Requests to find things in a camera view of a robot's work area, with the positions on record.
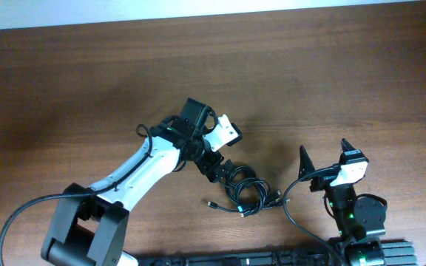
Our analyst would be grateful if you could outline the black cable small plug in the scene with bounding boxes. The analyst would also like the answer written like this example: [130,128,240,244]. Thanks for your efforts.
[206,165,291,214]

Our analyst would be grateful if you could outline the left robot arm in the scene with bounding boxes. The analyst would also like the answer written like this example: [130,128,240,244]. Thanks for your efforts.
[41,115,242,265]

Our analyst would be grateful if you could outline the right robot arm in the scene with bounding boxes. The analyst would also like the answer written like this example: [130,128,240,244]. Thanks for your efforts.
[298,139,388,265]

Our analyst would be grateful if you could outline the right camera cable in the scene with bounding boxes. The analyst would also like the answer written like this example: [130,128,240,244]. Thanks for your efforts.
[282,166,343,266]

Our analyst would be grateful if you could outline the camera cable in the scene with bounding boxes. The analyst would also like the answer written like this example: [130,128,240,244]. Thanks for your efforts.
[282,166,343,266]
[0,123,155,266]

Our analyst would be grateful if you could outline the left camera cable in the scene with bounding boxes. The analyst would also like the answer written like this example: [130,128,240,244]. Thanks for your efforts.
[0,123,155,266]

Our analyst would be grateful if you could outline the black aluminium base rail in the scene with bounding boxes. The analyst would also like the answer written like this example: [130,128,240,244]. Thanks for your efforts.
[138,240,417,266]

